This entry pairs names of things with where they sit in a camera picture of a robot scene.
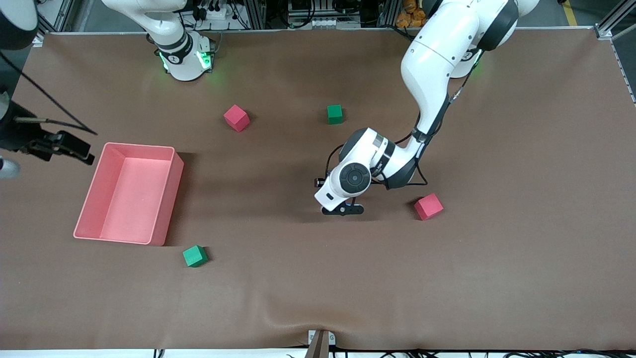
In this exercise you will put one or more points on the white power strip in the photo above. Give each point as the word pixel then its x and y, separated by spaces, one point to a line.
pixel 213 12

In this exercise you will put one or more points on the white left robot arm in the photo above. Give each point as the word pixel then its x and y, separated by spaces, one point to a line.
pixel 437 54

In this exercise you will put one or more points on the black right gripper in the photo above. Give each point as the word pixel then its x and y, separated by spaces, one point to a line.
pixel 21 137

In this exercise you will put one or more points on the pink plastic bin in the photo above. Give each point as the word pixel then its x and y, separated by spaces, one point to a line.
pixel 124 199

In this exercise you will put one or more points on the aluminium frame profile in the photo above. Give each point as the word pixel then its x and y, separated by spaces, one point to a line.
pixel 611 27
pixel 59 15

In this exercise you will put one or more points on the green foam cube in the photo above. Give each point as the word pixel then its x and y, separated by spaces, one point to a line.
pixel 335 114
pixel 194 256

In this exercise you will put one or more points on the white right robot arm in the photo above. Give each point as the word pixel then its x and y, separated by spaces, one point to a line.
pixel 181 54

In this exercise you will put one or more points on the metal mat clamp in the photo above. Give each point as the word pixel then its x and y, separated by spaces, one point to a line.
pixel 320 343

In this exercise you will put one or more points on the brown table mat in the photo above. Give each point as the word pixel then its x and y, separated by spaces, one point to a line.
pixel 318 273

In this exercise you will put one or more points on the orange snack bag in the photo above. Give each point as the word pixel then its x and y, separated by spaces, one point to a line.
pixel 410 15

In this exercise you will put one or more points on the red foam cube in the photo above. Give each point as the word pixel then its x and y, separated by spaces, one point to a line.
pixel 428 207
pixel 236 118

